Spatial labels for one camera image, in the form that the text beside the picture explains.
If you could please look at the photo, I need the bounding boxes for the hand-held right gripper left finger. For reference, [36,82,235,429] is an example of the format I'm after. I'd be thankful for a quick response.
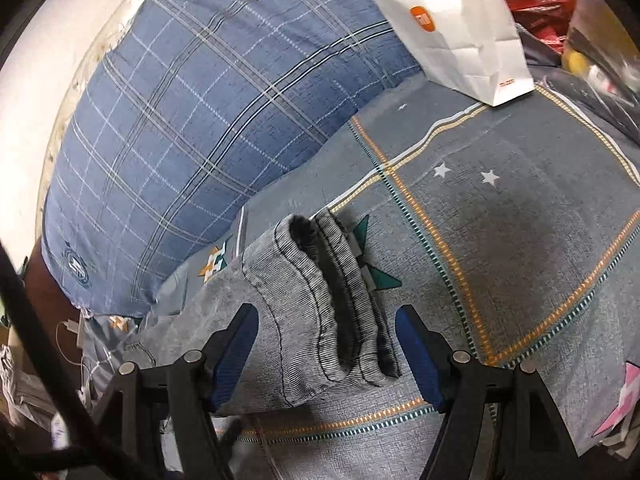
[87,303,260,480]

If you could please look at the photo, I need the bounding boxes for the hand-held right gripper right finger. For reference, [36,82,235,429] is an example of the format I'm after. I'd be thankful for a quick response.
[394,305,596,480]

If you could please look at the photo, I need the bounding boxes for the grey denim pants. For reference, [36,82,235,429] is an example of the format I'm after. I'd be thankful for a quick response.
[122,213,403,417]

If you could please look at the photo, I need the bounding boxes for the grey star-print bed sheet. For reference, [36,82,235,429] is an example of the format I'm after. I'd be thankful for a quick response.
[80,25,640,480]

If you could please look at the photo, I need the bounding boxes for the black metal bar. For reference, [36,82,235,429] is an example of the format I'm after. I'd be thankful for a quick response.
[0,240,143,480]

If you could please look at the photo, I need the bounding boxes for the blue plaid pillow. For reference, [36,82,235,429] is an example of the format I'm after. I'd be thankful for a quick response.
[41,0,423,318]

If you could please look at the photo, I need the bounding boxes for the pile of papers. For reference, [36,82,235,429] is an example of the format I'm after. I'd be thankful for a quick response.
[0,342,68,461]

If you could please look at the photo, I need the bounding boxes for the white paper bag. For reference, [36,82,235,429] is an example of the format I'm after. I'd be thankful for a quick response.
[351,0,535,108]

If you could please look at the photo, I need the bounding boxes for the clear plastic bag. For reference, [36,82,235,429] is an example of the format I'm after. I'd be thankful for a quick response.
[560,0,640,138]

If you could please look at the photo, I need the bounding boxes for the white charger with cable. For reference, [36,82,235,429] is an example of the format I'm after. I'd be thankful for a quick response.
[54,317,93,401]

